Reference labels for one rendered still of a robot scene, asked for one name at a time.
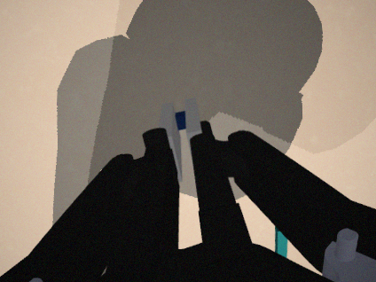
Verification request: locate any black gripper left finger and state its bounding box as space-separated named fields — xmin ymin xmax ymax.
xmin=0 ymin=102 xmax=183 ymax=282

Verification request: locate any small dark blue block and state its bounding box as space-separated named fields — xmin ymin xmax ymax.
xmin=176 ymin=111 xmax=186 ymax=130

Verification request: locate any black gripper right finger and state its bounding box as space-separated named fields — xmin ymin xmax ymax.
xmin=184 ymin=98 xmax=376 ymax=282

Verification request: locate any turquoise rod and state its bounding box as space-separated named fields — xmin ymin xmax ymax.
xmin=275 ymin=226 xmax=287 ymax=258

